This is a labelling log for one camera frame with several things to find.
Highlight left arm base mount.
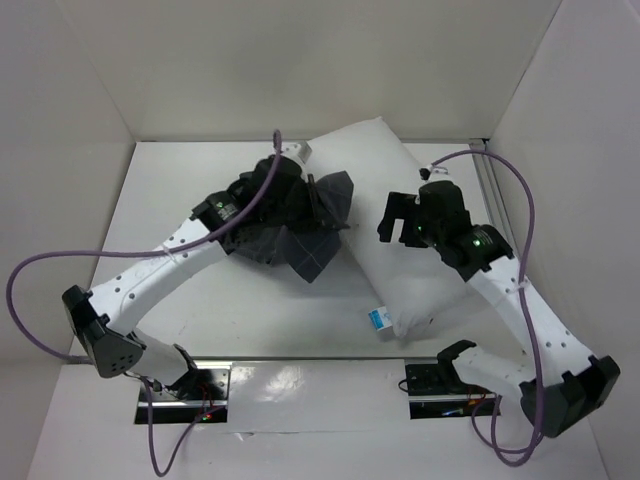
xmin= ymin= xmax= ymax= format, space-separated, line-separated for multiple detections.
xmin=151 ymin=360 xmax=231 ymax=425

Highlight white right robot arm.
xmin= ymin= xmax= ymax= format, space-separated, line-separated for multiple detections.
xmin=377 ymin=180 xmax=621 ymax=438

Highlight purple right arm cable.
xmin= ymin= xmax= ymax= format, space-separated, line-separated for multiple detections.
xmin=430 ymin=148 xmax=547 ymax=468

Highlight aluminium frame rail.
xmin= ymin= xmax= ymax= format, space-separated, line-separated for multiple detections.
xmin=469 ymin=139 xmax=514 ymax=244

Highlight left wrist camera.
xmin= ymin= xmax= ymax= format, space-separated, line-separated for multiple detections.
xmin=282 ymin=141 xmax=312 ymax=165

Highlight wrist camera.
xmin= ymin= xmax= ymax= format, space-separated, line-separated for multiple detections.
xmin=419 ymin=164 xmax=451 ymax=183
xmin=282 ymin=141 xmax=312 ymax=165

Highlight white pillow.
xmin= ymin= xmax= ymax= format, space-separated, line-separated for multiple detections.
xmin=307 ymin=118 xmax=491 ymax=342

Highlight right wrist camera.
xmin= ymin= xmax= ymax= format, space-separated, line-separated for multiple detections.
xmin=419 ymin=164 xmax=451 ymax=183

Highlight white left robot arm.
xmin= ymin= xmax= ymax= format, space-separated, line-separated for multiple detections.
xmin=62 ymin=155 xmax=348 ymax=399

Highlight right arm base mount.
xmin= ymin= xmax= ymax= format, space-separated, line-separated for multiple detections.
xmin=397 ymin=362 xmax=495 ymax=420

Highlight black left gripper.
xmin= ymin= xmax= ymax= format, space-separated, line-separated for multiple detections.
xmin=264 ymin=175 xmax=336 ymax=235

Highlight dark grey checked pillowcase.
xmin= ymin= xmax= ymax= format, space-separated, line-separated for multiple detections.
xmin=221 ymin=171 xmax=354 ymax=283

